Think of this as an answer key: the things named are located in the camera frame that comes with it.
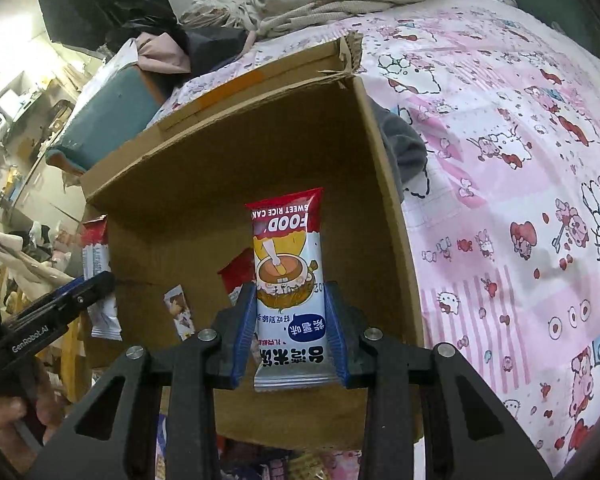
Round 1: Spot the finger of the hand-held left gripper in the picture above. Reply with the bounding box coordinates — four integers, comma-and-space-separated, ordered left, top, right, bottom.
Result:
0, 271, 117, 333

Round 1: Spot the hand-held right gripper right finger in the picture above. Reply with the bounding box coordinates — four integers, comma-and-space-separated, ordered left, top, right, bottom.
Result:
325, 280, 553, 480

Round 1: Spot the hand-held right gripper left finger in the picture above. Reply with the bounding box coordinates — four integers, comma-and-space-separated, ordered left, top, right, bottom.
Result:
25, 282, 258, 480

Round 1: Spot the red white snack packet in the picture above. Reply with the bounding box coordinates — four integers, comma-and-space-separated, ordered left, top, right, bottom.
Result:
244, 187, 337, 393
81, 216, 123, 342

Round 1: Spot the brown cardboard box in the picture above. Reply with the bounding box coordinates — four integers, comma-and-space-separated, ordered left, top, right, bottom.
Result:
79, 30, 426, 453

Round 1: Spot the person's left hand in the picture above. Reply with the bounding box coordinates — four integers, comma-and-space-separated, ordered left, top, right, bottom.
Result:
0, 357, 48, 461

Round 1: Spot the small picture snack packet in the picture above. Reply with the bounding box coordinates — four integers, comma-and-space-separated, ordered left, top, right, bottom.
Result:
162, 284, 197, 342

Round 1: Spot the pile of snack packets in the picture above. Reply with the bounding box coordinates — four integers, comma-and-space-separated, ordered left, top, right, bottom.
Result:
219, 437, 367, 480

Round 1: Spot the teal cushion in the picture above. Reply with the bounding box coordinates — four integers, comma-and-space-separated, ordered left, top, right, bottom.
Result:
46, 64, 164, 175

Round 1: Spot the grey cloth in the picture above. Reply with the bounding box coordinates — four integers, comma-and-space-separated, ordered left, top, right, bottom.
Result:
369, 96, 432, 197

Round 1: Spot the pink printed blanket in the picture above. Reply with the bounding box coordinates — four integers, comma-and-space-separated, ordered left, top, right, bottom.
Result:
145, 0, 600, 478

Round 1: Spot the pink cloth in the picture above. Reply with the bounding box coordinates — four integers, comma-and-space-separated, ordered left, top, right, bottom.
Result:
134, 31, 192, 77

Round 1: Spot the black plastic bag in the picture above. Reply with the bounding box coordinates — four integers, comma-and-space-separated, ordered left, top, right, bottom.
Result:
34, 0, 182, 53

